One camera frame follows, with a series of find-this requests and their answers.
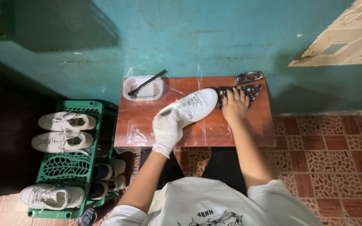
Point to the green plastic shoe rack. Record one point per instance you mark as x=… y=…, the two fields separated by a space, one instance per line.
x=71 y=164

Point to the person's black trousers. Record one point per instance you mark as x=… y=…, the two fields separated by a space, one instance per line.
x=225 y=166

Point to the white thick-soled sneaker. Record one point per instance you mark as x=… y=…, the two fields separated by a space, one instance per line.
x=196 y=105

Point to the black and cream shoe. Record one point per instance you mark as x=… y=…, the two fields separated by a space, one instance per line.
x=108 y=169
x=107 y=187

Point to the black brush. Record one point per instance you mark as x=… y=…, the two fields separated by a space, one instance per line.
x=147 y=82

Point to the white laced sneaker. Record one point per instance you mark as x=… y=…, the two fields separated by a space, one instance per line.
x=67 y=121
x=62 y=142
x=52 y=196

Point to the person's white printed shirt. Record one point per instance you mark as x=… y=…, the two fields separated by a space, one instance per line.
x=212 y=204

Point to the clear plastic table cover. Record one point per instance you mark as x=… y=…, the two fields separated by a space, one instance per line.
x=137 y=125

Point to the dark round bottle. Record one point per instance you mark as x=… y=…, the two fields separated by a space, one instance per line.
x=87 y=217

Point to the clear plastic container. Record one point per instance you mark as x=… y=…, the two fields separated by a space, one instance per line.
x=143 y=91

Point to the person's left fingers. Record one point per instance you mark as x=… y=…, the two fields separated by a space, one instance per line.
x=171 y=114

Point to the dark speckled cloth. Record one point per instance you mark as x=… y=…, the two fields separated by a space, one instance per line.
x=252 y=91

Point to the cream patterned door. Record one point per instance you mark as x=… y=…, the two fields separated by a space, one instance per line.
x=347 y=34

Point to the folded speckled cloth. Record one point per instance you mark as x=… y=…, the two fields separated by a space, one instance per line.
x=248 y=77

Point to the person's right hand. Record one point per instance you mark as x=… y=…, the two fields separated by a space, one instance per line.
x=235 y=108

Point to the person's left hand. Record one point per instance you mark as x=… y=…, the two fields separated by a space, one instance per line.
x=167 y=131

